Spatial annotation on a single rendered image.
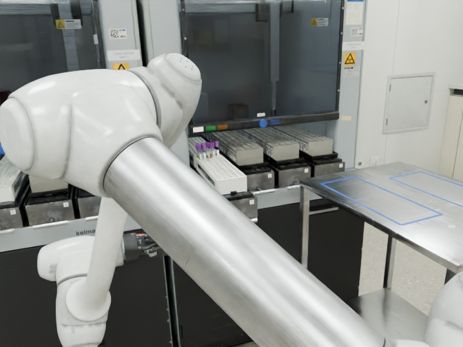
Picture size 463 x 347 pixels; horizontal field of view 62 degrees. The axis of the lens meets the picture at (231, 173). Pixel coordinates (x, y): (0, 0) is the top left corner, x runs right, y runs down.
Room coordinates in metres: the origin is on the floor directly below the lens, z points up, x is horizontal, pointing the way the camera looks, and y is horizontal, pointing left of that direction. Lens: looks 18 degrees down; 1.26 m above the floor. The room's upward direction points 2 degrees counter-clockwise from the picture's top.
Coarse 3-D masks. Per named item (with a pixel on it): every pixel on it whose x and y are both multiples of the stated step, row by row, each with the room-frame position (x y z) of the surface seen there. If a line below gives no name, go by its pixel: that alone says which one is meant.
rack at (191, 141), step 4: (188, 140) 1.67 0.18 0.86; (192, 140) 1.68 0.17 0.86; (196, 140) 1.66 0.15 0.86; (200, 140) 1.67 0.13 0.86; (204, 140) 1.66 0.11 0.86; (188, 144) 1.61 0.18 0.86; (192, 144) 1.60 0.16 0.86; (192, 148) 1.54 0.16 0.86; (192, 152) 1.47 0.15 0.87; (196, 152) 1.47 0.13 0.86; (192, 156) 1.45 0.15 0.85; (192, 160) 1.55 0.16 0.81; (192, 164) 1.46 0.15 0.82
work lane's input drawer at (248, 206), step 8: (192, 168) 1.43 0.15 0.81; (232, 192) 1.13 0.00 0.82; (240, 192) 1.15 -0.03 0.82; (248, 192) 1.14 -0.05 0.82; (232, 200) 1.11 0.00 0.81; (240, 200) 1.11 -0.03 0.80; (248, 200) 1.12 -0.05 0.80; (256, 200) 1.13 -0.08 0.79; (240, 208) 1.11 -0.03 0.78; (248, 208) 1.12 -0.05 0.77; (256, 208) 1.13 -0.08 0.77; (248, 216) 1.12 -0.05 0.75; (256, 216) 1.13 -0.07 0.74
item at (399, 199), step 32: (320, 192) 1.12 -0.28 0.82; (352, 192) 1.10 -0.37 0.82; (384, 192) 1.10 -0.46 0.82; (416, 192) 1.09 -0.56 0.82; (448, 192) 1.08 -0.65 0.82; (384, 224) 0.88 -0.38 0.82; (416, 224) 0.87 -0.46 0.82; (448, 224) 0.87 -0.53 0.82; (448, 256) 0.72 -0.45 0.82; (384, 288) 1.37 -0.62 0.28; (384, 320) 1.18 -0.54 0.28; (416, 320) 1.17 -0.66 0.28
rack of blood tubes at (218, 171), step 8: (200, 160) 1.37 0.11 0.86; (208, 160) 1.35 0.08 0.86; (216, 160) 1.34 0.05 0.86; (224, 160) 1.35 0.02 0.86; (208, 168) 1.26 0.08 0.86; (216, 168) 1.26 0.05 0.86; (224, 168) 1.25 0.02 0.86; (232, 168) 1.25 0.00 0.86; (208, 176) 1.32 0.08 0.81; (216, 176) 1.17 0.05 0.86; (224, 176) 1.18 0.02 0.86; (232, 176) 1.16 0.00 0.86; (240, 176) 1.16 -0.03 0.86; (216, 184) 1.13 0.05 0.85; (224, 184) 1.13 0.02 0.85; (232, 184) 1.14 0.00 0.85; (240, 184) 1.15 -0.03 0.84; (224, 192) 1.13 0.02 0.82
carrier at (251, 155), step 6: (234, 150) 1.42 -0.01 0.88; (240, 150) 1.43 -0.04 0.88; (246, 150) 1.42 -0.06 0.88; (252, 150) 1.43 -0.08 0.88; (258, 150) 1.44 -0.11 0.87; (234, 156) 1.42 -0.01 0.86; (240, 156) 1.41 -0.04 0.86; (246, 156) 1.42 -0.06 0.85; (252, 156) 1.43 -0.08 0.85; (258, 156) 1.44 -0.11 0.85; (240, 162) 1.41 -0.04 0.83; (246, 162) 1.42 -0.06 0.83; (252, 162) 1.43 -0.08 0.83; (258, 162) 1.44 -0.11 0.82
